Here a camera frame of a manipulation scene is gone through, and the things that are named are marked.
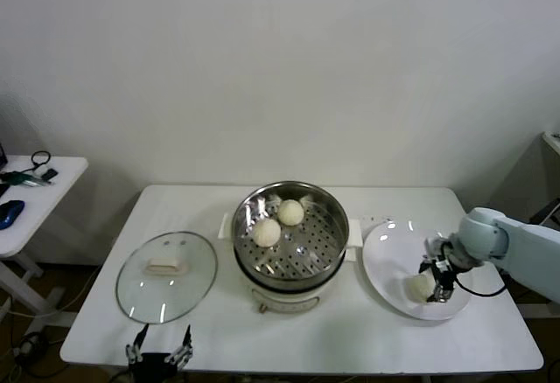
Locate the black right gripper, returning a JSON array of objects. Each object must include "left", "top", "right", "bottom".
[{"left": 417, "top": 247, "right": 461, "bottom": 305}]

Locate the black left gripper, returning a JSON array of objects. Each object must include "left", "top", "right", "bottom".
[{"left": 125, "top": 324, "right": 194, "bottom": 383}]

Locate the white steamed baozi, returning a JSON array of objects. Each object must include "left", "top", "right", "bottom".
[
  {"left": 405, "top": 273, "right": 438, "bottom": 304},
  {"left": 277, "top": 198, "right": 305, "bottom": 227},
  {"left": 253, "top": 218, "right": 282, "bottom": 248}
]

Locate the glass lid with cream handle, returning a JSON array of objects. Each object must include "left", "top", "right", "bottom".
[{"left": 115, "top": 230, "right": 219, "bottom": 325}]

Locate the perforated steel steamer basket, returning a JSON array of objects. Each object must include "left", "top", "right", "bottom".
[{"left": 230, "top": 180, "right": 351, "bottom": 293}]

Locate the white round plate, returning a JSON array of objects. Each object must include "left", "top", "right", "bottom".
[{"left": 361, "top": 219, "right": 474, "bottom": 322}]

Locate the white stand base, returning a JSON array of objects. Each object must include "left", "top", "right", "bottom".
[{"left": 515, "top": 286, "right": 560, "bottom": 319}]

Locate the white electric cooker pot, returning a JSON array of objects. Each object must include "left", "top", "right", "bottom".
[{"left": 217, "top": 212, "right": 364, "bottom": 315}]

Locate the white shelf edge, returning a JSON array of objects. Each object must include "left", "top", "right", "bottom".
[{"left": 541, "top": 131, "right": 560, "bottom": 157}]

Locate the white side table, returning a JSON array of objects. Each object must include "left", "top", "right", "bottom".
[{"left": 0, "top": 155, "right": 89, "bottom": 328}]

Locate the blue computer mouse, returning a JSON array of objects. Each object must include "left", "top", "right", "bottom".
[{"left": 0, "top": 199, "right": 26, "bottom": 230}]

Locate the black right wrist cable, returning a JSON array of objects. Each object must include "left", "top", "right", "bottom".
[{"left": 454, "top": 268, "right": 508, "bottom": 298}]

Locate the white floor cable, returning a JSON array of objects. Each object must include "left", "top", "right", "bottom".
[{"left": 0, "top": 264, "right": 104, "bottom": 319}]

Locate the black floor cable coil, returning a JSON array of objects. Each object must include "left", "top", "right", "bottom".
[{"left": 12, "top": 330, "right": 62, "bottom": 380}]

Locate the black adapter with cable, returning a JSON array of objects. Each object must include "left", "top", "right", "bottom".
[{"left": 528, "top": 197, "right": 560, "bottom": 227}]

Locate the black ring cable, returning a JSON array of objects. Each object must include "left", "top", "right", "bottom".
[{"left": 20, "top": 150, "right": 53, "bottom": 175}]

